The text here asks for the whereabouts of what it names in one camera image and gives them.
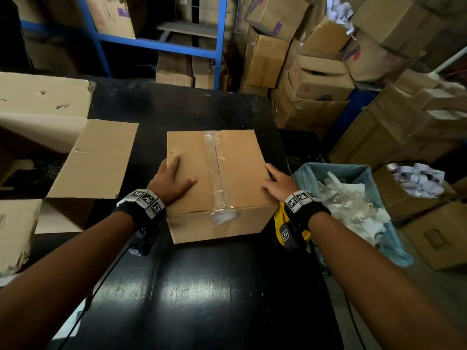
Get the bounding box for person's left hand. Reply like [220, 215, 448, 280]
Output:
[147, 156, 198, 206]

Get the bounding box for person's right hand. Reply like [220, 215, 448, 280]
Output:
[261, 163, 300, 204]

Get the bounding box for small cardboard box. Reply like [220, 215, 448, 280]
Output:
[166, 129, 281, 245]

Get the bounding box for yellow tape dispenser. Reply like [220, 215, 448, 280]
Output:
[273, 202, 312, 247]

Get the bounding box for worn taped cardboard box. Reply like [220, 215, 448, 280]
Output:
[0, 71, 139, 278]

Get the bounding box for person's left forearm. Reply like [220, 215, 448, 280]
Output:
[0, 211, 136, 350]

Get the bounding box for person's right forearm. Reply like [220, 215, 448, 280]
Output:
[308, 211, 467, 350]

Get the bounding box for black white marker wristband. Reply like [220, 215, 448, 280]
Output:
[284, 190, 332, 231]
[112, 188, 167, 233]

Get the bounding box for black plastic crate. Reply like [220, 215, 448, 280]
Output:
[278, 129, 332, 176]

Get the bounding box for white plastic packages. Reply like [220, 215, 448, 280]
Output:
[316, 171, 392, 247]

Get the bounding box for blue metal beam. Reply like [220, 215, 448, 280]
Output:
[323, 89, 381, 154]

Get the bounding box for carton holding paper rolls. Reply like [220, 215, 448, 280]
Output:
[372, 163, 459, 224]

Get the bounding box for blue waste bin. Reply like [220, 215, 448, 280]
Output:
[291, 162, 415, 269]

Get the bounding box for pile of brown cartons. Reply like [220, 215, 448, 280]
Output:
[239, 0, 467, 173]

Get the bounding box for heap of white paper rolls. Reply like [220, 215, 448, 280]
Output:
[325, 0, 355, 36]
[386, 162, 447, 200]

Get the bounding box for blue metal shelf rack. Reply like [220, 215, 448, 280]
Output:
[20, 0, 230, 91]

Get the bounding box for grey stool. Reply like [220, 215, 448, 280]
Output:
[157, 20, 219, 39]

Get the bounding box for printed floor carton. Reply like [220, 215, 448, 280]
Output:
[401, 202, 467, 272]

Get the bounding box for shelved brown cartons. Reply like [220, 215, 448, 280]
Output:
[9, 0, 231, 91]

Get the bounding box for white metal pole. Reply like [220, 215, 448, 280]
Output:
[427, 45, 467, 76]

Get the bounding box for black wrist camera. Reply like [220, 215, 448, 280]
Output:
[279, 222, 303, 253]
[127, 229, 160, 258]

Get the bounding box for black camera cable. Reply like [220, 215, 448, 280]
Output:
[342, 291, 368, 350]
[57, 247, 129, 350]

